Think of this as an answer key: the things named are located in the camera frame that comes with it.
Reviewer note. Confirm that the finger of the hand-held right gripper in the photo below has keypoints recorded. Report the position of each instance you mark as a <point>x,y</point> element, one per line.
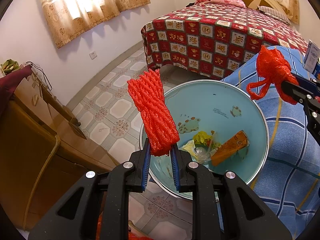
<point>297,92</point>
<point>310,83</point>

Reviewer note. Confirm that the green and white plastic bag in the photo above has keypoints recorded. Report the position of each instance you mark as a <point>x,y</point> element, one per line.
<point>186,147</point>

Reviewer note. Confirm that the pink pillow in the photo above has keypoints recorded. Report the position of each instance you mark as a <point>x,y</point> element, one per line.
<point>225,0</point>

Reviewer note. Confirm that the dark cloth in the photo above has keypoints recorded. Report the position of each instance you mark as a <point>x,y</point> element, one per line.
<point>192,4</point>

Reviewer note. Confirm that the orange snack wrapper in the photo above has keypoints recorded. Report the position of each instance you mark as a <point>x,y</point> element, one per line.
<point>230,147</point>

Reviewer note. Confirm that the light blue trash bin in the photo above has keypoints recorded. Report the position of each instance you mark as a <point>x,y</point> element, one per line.
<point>212,100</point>

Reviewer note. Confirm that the yellow flower wrapper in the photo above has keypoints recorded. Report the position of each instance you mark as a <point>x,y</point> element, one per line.
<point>202,137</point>

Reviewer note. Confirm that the clear red-printed plastic bag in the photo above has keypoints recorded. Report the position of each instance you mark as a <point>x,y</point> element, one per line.
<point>202,155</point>

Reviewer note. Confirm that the narrow beige curtain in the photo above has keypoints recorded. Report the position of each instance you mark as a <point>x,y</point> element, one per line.
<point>292,0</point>

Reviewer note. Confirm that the green plush cloth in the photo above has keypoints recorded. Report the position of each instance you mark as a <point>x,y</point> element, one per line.
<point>10,65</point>

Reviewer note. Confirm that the maroon cloth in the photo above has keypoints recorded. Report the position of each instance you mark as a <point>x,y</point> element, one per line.
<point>10,85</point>

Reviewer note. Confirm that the wooden cabinet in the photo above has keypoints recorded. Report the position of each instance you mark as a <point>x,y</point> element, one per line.
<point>25,135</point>

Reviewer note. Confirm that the translucent red plastic bag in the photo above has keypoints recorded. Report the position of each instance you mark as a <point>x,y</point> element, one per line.
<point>272,62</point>

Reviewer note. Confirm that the striped pillow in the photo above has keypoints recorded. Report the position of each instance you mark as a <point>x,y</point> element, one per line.
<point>275,13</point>

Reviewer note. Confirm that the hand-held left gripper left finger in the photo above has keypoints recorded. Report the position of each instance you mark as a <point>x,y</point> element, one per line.
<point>147,165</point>

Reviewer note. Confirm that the wide beige curtain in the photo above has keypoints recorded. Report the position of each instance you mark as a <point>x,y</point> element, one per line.
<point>75,25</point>

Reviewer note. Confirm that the red patterned bed blanket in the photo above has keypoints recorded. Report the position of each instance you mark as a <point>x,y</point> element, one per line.
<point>200,37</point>

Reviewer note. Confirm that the blue plaid blanket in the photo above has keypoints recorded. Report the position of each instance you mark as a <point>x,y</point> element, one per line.
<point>282,140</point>

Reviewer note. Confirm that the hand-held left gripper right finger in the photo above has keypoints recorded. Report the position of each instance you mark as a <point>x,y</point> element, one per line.
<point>175,170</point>

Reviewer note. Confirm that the white wall socket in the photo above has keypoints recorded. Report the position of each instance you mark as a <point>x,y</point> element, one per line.
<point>93,55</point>

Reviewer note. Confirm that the tall white box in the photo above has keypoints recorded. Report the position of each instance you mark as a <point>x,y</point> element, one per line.
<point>312,57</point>

